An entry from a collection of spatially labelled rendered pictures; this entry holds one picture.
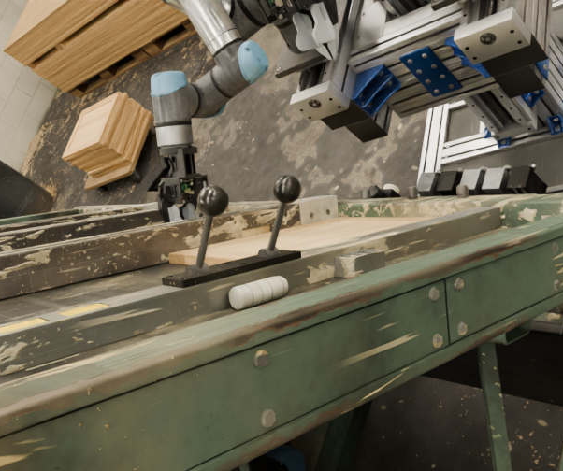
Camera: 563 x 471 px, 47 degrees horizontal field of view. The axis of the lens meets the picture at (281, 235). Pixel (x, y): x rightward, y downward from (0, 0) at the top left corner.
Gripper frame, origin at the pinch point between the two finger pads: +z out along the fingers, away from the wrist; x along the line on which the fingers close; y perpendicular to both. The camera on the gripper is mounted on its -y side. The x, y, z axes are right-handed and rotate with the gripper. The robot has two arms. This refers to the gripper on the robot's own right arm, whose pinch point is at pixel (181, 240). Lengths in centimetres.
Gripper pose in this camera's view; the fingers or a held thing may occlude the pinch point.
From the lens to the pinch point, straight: 143.4
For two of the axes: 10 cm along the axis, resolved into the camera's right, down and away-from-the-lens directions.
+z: 0.9, 9.9, 1.4
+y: 6.6, 0.4, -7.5
